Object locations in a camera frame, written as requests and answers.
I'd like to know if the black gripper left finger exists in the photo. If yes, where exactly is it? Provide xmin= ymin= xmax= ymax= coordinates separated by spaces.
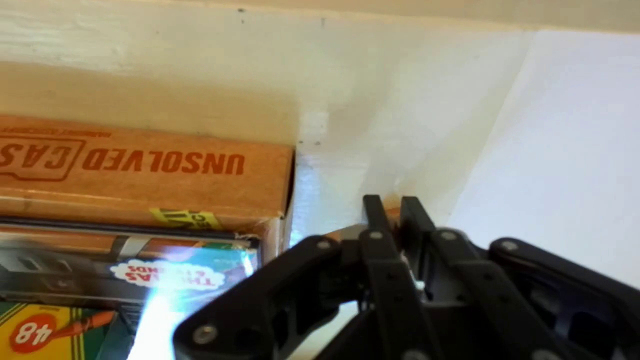
xmin=173 ymin=194 xmax=429 ymax=360

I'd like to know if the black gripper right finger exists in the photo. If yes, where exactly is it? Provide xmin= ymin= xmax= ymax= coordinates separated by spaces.
xmin=398 ymin=196 xmax=640 ymax=360

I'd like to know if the light brown wooden block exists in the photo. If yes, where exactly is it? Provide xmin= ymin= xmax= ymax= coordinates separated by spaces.
xmin=388 ymin=196 xmax=404 ymax=227

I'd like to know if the orange board game box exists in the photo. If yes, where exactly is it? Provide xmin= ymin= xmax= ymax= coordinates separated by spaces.
xmin=0 ymin=112 xmax=296 ymax=236

